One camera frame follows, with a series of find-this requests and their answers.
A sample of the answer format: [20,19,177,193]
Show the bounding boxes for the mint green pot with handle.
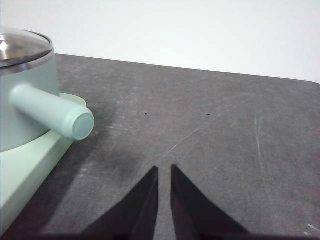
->
[0,48,96,153]

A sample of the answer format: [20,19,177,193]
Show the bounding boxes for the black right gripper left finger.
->
[74,165,160,240]

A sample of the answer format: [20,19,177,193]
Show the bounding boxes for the mint green breakfast machine base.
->
[0,92,88,236]

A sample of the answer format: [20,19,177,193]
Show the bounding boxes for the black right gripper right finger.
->
[170,164,251,240]

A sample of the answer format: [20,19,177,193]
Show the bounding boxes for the glass pot lid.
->
[0,27,54,68]

